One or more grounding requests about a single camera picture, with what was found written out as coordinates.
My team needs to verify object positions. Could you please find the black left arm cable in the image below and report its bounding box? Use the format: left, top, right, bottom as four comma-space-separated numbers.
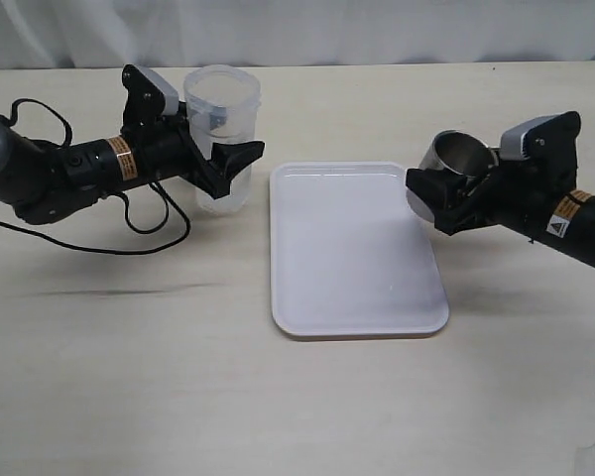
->
0, 98, 193, 255

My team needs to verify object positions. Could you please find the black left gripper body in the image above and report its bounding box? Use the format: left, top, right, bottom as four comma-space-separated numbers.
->
121, 63, 231, 198

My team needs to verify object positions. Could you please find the white backdrop curtain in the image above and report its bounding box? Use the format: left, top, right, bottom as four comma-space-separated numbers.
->
0, 1, 595, 69

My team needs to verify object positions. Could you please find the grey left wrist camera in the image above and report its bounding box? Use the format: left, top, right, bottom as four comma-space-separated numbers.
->
138, 66, 179, 116

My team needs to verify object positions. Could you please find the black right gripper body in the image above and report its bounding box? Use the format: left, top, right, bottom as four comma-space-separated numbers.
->
433, 111, 581, 242

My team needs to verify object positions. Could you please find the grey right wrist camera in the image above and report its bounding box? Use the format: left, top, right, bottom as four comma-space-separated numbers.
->
498, 114, 565, 162

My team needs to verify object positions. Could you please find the stainless steel cup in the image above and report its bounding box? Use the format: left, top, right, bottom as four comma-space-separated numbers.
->
408, 130, 489, 177

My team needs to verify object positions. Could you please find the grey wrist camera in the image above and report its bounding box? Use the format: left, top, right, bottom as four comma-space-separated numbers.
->
138, 66, 179, 116
498, 114, 565, 162

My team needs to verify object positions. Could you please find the clear plastic measuring cup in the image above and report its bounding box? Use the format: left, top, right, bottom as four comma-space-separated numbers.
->
181, 65, 262, 218

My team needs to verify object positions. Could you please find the white rectangular plastic tray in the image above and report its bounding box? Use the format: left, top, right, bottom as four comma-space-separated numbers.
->
269, 162, 450, 339

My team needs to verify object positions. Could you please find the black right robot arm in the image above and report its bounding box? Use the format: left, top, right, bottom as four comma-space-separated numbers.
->
406, 111, 595, 269

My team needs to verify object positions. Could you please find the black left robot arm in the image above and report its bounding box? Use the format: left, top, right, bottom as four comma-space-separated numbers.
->
0, 64, 265, 225

